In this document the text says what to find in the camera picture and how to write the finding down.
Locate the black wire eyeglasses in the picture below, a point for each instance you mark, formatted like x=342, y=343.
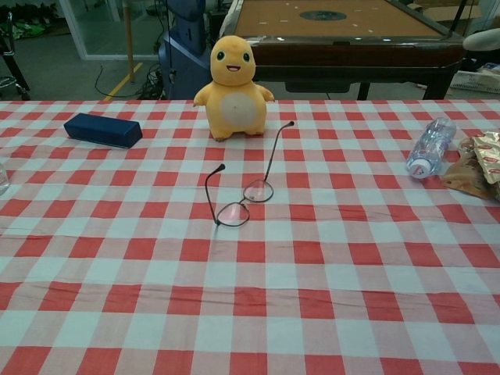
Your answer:
x=233, y=215

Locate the dark blue rectangular box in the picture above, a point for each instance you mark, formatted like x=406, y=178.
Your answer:
x=102, y=131

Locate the yellow dinosaur plush toy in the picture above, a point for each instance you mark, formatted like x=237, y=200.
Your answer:
x=234, y=101

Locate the red white checkered tablecloth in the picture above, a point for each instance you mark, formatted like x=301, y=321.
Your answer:
x=250, y=293

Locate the blue machine base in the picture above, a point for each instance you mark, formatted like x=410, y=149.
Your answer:
x=183, y=66

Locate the dark wooden game table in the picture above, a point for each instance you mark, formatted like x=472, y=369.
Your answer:
x=351, y=51

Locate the clear plastic bottle white cap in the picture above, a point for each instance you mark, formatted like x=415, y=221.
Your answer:
x=429, y=146

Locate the brown gold snack packet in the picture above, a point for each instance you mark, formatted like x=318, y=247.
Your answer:
x=465, y=177

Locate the gold red-printed snack packet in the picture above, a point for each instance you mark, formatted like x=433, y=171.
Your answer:
x=488, y=156

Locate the white plastic basket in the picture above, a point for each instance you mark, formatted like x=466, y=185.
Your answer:
x=474, y=82

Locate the black metal rack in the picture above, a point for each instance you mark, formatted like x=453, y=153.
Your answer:
x=15, y=74

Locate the white rounded object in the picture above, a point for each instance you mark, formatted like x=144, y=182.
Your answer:
x=484, y=41

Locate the light wooden post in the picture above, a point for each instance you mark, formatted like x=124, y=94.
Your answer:
x=130, y=43

